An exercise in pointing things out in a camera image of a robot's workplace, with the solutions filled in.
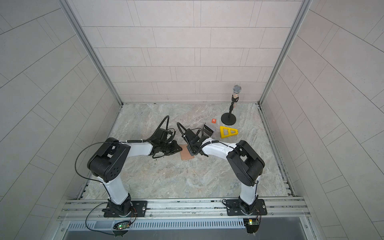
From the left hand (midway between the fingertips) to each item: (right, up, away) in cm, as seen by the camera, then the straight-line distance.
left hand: (185, 147), depth 92 cm
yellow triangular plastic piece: (+29, +10, +8) cm, 32 cm away
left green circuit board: (-24, -28, -28) cm, 47 cm away
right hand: (+5, 0, 0) cm, 5 cm away
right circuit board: (+33, -31, -24) cm, 51 cm away
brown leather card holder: (0, -4, -2) cm, 5 cm away
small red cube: (+19, +16, +13) cm, 28 cm away
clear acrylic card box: (+14, +10, +2) cm, 18 cm away
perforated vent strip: (+22, -30, -24) cm, 44 cm away
